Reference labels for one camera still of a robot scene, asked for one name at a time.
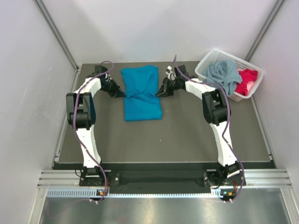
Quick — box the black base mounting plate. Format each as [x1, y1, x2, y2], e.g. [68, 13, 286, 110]
[78, 162, 248, 194]

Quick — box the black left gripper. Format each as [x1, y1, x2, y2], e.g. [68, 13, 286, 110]
[100, 78, 126, 98]

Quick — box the bright blue t shirt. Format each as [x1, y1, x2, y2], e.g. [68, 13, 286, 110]
[121, 65, 163, 121]

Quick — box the grey slotted cable duct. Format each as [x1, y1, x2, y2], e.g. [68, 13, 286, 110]
[46, 188, 234, 199]

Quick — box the aluminium frame rail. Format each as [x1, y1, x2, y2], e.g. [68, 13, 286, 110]
[37, 169, 292, 188]

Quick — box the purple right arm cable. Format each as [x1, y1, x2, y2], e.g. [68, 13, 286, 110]
[172, 55, 244, 203]

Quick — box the red t shirt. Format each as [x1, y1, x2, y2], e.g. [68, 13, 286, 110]
[235, 69, 258, 96]

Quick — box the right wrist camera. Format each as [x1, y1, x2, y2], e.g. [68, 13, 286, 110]
[165, 66, 177, 81]

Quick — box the left corner aluminium post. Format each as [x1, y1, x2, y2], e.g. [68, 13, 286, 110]
[33, 0, 79, 70]

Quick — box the right corner aluminium post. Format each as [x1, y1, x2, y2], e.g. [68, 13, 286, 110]
[244, 0, 286, 62]

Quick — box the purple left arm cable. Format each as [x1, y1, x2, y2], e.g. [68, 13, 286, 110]
[73, 61, 115, 203]

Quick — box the pink garment in basket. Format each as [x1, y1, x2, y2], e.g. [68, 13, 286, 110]
[246, 81, 254, 94]

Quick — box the corner aluminium post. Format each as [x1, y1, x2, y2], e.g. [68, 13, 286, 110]
[244, 0, 286, 62]
[33, 0, 79, 70]

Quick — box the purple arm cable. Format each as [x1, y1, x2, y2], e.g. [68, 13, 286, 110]
[172, 55, 244, 203]
[73, 61, 115, 203]

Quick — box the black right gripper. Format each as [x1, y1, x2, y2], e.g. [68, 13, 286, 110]
[156, 77, 181, 98]

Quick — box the white plastic laundry basket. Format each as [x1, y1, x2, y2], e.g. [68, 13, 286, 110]
[195, 48, 265, 102]

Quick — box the grey-blue t shirt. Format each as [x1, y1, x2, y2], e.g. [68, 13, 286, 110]
[203, 59, 242, 97]

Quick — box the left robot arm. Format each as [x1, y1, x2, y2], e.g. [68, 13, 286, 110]
[66, 64, 126, 187]

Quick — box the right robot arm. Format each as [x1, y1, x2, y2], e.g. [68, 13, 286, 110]
[156, 65, 242, 189]

